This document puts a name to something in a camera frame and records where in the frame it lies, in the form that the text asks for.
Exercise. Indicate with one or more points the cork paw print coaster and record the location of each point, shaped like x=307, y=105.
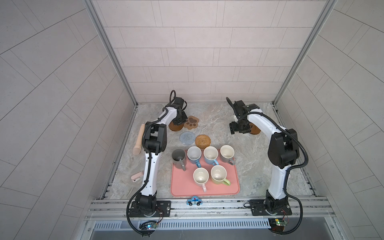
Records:
x=191, y=123

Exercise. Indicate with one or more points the grey handled white mug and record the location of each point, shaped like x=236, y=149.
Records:
x=227, y=154

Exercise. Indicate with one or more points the blue mug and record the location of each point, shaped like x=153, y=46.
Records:
x=194, y=154
x=210, y=155

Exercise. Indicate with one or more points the light blue woven coaster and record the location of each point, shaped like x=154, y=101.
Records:
x=187, y=138

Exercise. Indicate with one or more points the pink silicone tray mat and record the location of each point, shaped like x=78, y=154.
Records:
x=183, y=185

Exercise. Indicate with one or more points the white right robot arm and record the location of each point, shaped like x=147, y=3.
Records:
x=282, y=152

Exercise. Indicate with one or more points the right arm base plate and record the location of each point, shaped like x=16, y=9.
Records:
x=259, y=208

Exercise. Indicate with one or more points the aluminium rail frame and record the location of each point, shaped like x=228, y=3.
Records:
x=233, y=214

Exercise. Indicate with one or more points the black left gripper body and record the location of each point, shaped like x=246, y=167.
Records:
x=181, y=118

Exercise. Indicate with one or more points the brown wooden coaster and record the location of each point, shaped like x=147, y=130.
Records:
x=254, y=130
x=175, y=128

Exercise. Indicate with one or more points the beige wooden rolling pin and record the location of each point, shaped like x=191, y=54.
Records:
x=138, y=145

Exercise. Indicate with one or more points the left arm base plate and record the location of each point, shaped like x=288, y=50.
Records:
x=162, y=209

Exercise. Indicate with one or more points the tan rattan coaster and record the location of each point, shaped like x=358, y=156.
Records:
x=203, y=141

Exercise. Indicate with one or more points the blue toy car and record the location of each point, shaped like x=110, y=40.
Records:
x=194, y=201

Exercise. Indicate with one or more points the pink handled white mug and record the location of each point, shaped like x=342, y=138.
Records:
x=201, y=177

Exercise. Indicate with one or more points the right circuit board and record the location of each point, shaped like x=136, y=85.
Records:
x=278, y=225

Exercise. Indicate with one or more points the left circuit board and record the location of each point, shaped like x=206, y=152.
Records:
x=149, y=225

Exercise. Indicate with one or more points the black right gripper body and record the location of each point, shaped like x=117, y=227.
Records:
x=240, y=126

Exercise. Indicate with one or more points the small pink stapler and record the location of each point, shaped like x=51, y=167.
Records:
x=136, y=177

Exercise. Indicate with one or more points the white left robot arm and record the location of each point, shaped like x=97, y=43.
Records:
x=154, y=142

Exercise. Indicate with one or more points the grey metal mug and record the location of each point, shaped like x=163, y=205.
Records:
x=179, y=159

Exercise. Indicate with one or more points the blue mug middle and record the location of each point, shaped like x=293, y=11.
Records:
x=210, y=155

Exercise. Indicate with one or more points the green handled white mug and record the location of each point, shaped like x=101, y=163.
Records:
x=219, y=175

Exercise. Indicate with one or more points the blue mug left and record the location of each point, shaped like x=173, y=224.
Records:
x=194, y=154

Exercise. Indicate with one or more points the circuit board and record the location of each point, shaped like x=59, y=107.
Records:
x=149, y=225
x=278, y=225

